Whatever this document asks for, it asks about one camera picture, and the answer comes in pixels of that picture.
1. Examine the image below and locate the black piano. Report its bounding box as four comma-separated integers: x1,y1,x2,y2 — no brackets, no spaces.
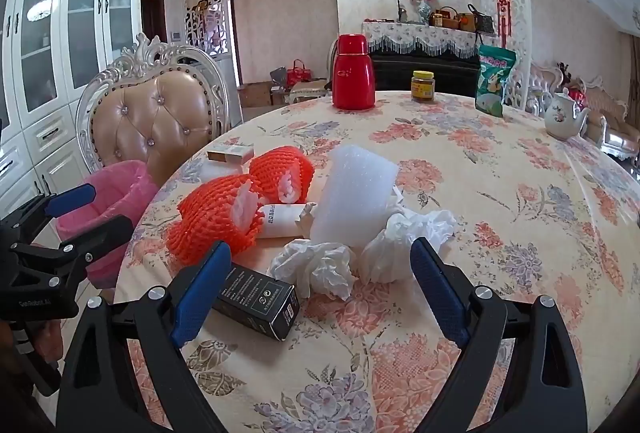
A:
367,45,483,98

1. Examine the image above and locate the floral lace piano cover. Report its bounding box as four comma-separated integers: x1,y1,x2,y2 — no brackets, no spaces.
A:
361,20,501,61

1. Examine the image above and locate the low white cupboard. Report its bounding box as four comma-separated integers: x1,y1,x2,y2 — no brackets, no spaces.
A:
212,53,240,90

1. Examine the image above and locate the dark handbag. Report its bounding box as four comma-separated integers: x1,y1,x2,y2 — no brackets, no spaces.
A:
467,4,494,34

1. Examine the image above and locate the green snack bag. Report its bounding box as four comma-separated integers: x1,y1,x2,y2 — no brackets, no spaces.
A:
474,44,517,117

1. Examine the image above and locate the white floral teapot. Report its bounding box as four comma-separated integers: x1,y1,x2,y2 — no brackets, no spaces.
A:
543,88,591,141

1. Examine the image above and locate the brown wicker basket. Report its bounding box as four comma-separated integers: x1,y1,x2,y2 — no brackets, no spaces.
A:
429,5,458,28

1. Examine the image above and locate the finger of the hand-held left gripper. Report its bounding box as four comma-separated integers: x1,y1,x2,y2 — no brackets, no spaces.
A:
10,216,135,284
27,183,97,226

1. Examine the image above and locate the white printed paper tube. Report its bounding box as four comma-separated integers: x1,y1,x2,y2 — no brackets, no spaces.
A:
260,202,318,241

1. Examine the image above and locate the white foam sheet roll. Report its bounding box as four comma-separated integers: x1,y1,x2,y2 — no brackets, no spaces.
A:
309,145,400,250

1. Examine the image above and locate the white glass door cabinet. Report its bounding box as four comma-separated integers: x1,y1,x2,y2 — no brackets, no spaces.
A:
0,0,146,214

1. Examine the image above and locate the yellow lidded glass jar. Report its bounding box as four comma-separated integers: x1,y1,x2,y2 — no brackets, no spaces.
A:
411,70,437,102

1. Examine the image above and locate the ornate tufted leather chair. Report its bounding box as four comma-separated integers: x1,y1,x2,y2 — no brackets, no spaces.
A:
76,33,232,188

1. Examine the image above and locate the red thermos flask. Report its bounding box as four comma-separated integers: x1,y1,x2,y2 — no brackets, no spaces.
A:
332,34,377,110

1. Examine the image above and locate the ornate cream sofa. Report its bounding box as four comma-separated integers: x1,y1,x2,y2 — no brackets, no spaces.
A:
530,63,640,164

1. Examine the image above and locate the dark wooden door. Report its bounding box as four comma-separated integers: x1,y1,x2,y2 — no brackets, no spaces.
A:
141,0,166,44

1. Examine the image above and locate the black cardboard box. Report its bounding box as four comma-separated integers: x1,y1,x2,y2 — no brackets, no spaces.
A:
212,263,301,341

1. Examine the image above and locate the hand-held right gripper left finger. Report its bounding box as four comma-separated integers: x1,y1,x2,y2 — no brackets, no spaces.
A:
56,240,233,433

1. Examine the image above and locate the floral tablecloth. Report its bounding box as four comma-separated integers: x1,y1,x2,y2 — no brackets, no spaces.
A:
114,90,640,433

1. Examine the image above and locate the small tan cardboard box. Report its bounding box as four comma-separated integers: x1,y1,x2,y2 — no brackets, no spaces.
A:
207,144,255,164

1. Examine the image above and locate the brown cardboard carton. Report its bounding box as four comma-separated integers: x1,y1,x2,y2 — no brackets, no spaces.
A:
239,83,273,107

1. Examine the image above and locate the pink lined waste bin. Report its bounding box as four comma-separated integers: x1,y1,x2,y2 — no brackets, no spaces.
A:
55,160,161,286

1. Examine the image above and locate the cushioned stool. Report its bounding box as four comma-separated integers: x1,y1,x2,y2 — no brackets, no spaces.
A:
290,80,331,101

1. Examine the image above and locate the orange foam fruit net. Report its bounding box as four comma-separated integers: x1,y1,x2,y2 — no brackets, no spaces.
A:
166,174,266,266
248,145,315,204

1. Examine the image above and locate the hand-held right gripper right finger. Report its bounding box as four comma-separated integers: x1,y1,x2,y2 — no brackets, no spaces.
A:
410,237,588,433

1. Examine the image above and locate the red gift basket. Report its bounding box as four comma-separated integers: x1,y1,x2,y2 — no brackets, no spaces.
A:
286,59,312,82

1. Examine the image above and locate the white tissue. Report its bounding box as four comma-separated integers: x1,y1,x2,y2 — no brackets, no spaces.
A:
359,209,458,284
267,239,357,301

